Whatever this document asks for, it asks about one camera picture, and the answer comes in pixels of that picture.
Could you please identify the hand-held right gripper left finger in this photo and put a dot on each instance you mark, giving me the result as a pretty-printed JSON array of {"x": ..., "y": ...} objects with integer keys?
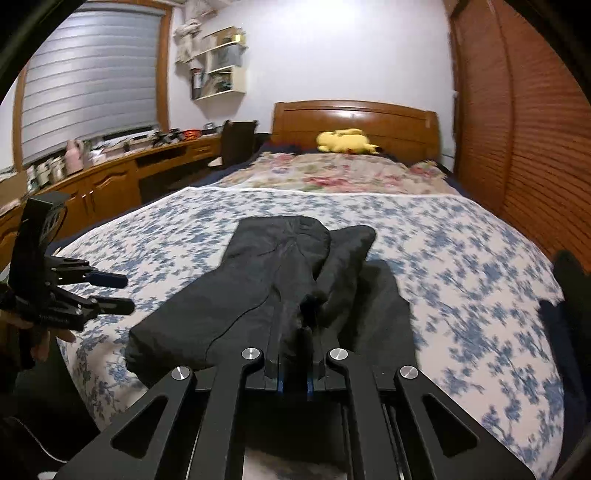
[{"x": 273, "y": 374}]

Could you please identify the yellow plush toy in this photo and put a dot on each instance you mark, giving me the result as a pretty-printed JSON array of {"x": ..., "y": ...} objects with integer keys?
[{"x": 341, "y": 141}]

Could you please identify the dark cloth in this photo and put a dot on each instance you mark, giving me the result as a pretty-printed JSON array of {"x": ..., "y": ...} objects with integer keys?
[{"x": 570, "y": 286}]

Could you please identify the person's left hand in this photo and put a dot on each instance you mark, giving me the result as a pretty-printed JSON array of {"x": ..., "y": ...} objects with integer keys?
[{"x": 41, "y": 346}]

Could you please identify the pink floral quilt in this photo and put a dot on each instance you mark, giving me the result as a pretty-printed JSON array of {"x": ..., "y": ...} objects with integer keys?
[{"x": 346, "y": 173}]

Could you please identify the white cloth bundle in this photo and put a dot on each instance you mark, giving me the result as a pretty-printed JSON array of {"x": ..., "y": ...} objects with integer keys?
[{"x": 187, "y": 41}]

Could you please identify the pink bottle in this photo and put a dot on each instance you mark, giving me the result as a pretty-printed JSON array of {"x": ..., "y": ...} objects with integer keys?
[{"x": 75, "y": 159}]

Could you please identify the dark chair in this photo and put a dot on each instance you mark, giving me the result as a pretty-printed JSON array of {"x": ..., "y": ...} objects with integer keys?
[{"x": 238, "y": 143}]

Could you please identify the wooden louvered wardrobe door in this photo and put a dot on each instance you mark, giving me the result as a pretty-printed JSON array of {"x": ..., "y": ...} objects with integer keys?
[{"x": 521, "y": 138}]

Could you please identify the cardboard box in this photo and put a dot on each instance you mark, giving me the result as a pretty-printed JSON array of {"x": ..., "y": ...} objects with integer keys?
[{"x": 11, "y": 189}]

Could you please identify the black jacket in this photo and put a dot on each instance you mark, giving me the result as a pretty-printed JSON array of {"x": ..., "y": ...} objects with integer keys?
[{"x": 231, "y": 300}]

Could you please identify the blue floral bed sheet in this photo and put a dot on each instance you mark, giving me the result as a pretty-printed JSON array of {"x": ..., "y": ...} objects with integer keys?
[{"x": 461, "y": 300}]

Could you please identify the group of small jars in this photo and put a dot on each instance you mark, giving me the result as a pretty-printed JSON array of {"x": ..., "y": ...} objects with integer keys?
[{"x": 46, "y": 170}]

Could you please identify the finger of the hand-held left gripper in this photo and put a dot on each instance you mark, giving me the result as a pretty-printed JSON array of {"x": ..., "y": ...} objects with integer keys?
[
  {"x": 115, "y": 307},
  {"x": 108, "y": 279}
]

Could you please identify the wooden cabinet desk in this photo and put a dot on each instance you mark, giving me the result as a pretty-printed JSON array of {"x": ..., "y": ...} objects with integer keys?
[{"x": 106, "y": 184}]

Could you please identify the white wall shelf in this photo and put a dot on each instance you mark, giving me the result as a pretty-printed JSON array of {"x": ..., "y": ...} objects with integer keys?
[{"x": 226, "y": 60}]

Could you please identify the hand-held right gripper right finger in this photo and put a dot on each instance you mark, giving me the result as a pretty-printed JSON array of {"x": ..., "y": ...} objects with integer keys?
[{"x": 318, "y": 374}]

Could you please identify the wooden headboard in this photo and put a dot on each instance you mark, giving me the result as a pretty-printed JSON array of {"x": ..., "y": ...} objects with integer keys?
[{"x": 392, "y": 124}]

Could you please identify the red basket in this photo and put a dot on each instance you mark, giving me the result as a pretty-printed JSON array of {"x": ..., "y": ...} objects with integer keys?
[{"x": 191, "y": 135}]

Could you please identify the grey window blind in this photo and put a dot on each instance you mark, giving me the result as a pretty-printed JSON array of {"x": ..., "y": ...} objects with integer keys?
[{"x": 92, "y": 83}]

